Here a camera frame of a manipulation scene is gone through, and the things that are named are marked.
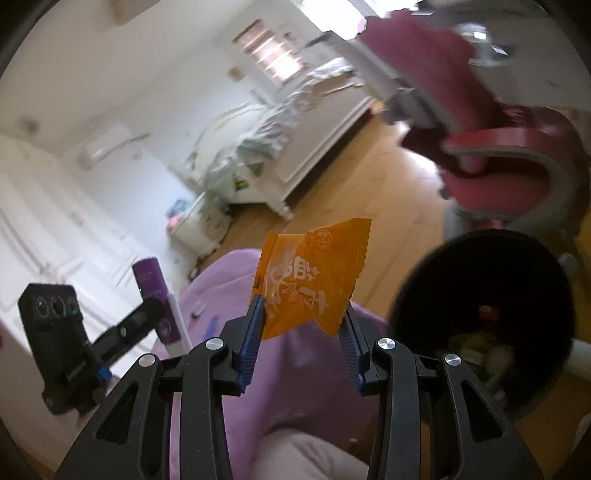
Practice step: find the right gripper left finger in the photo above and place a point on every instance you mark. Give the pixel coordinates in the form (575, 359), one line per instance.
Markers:
(128, 436)

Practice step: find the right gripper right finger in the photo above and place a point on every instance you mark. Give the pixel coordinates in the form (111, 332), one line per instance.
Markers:
(436, 419)

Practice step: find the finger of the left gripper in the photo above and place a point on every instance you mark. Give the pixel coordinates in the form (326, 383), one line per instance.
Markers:
(119, 339)

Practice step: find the purple white tube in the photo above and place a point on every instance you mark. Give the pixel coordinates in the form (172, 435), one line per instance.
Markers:
(170, 327)

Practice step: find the orange candy wrapper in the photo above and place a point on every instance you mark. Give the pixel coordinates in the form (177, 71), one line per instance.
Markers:
(311, 276)

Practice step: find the black trash bin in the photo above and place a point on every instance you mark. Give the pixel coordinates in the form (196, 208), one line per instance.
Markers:
(501, 301)

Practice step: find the right white gloved hand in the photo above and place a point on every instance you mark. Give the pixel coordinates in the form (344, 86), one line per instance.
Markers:
(292, 454)

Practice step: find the white nightstand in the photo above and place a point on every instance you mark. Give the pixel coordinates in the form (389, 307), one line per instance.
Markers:
(201, 227)

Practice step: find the white wardrobe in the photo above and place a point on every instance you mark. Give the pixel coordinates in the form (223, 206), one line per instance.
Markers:
(53, 232)

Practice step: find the purple round tablecloth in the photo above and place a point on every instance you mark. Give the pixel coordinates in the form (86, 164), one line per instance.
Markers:
(300, 379)

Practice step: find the white air conditioner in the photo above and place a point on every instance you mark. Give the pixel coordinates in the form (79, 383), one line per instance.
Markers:
(110, 140)

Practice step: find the floral quilt bedding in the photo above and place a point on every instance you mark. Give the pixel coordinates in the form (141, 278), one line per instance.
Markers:
(279, 137)

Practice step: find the pink grey desk chair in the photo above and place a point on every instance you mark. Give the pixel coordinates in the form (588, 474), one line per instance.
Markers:
(513, 167)

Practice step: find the left window with blind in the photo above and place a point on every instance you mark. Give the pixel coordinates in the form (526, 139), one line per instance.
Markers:
(272, 55)

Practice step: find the white bed frame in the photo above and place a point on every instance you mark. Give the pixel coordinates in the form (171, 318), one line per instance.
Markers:
(242, 187)

